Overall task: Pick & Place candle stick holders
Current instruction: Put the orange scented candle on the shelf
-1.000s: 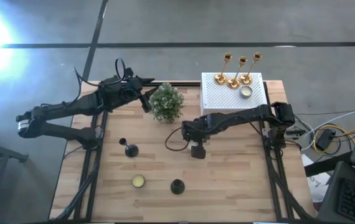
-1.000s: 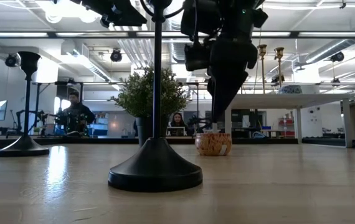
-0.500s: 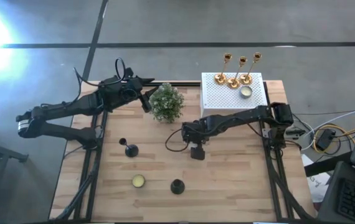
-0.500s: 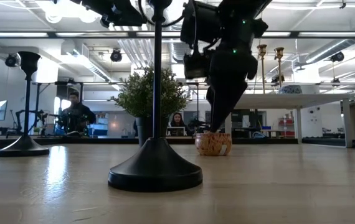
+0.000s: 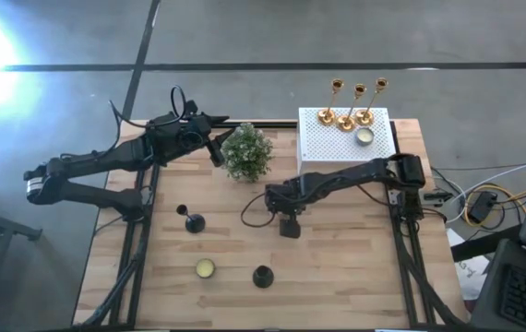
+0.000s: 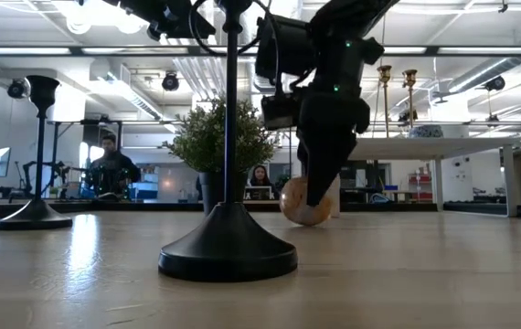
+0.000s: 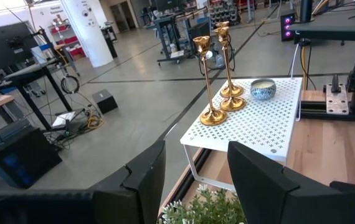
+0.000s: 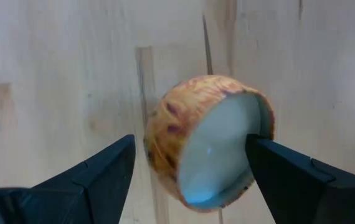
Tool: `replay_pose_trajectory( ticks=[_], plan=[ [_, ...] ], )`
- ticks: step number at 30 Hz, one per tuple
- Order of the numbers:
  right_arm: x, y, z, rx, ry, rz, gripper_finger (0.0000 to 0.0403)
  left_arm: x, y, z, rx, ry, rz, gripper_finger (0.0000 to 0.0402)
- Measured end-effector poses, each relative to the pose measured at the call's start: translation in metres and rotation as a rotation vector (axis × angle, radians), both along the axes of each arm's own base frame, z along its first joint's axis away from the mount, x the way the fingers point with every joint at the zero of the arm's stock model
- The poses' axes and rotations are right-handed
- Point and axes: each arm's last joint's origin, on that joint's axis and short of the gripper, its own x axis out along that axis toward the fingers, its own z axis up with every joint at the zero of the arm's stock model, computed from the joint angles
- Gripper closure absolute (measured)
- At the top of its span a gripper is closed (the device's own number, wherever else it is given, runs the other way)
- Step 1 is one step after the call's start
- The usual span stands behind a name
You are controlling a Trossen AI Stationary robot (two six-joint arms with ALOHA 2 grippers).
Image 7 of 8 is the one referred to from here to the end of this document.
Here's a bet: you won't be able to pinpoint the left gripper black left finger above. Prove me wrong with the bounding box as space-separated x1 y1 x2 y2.
0 139 168 224

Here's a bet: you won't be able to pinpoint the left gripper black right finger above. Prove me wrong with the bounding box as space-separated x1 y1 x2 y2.
226 141 355 224

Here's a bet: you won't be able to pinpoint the gold candlestick holder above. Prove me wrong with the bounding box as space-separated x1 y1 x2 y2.
214 20 245 98
213 26 247 113
192 35 229 127

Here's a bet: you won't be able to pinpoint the blue patterned candle tin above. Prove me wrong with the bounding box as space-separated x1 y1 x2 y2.
249 78 277 101

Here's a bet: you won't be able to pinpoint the artificial plant in black pot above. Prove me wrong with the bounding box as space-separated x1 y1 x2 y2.
158 183 247 224

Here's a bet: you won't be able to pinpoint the white perforated metal shelf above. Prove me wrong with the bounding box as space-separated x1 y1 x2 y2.
179 77 303 191

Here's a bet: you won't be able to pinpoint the small black box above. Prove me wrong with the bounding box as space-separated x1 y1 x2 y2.
91 88 119 115

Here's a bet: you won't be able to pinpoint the white flat device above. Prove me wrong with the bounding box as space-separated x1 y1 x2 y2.
52 111 77 128

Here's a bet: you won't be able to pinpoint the black computer case blue light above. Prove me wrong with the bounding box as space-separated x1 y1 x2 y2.
0 126 63 190

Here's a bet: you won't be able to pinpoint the black computer tower pink lights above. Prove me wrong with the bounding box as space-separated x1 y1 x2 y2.
279 9 297 43

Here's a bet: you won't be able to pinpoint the black desk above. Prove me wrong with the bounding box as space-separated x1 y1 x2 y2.
4 57 82 131

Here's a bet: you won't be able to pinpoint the white round pillar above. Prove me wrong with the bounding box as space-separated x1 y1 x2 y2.
59 0 115 68

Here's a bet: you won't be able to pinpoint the red storage shelf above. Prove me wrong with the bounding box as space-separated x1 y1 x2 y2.
48 20 87 60

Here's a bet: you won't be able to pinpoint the dark grey desk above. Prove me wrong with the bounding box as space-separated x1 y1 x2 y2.
288 18 355 43

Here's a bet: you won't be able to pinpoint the blue metal workbench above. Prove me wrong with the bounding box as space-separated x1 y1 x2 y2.
151 5 217 67

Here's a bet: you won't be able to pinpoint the storage bin rack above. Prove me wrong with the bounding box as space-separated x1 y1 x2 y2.
210 0 242 30

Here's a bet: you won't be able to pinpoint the large black screen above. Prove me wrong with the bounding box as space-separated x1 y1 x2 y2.
0 21 40 72

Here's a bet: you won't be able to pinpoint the yellow floor cable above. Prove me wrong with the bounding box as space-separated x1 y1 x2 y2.
85 114 105 130

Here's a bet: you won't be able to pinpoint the silver mounting bracket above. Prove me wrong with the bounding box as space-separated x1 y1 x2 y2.
325 73 350 116

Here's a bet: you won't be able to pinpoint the coiled black cable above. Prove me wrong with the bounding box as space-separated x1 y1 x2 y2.
60 74 81 95

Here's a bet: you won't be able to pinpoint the white cable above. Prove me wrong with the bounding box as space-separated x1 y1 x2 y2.
288 43 303 122

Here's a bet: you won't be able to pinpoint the black pedestal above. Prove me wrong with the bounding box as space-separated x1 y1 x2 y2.
101 25 118 59

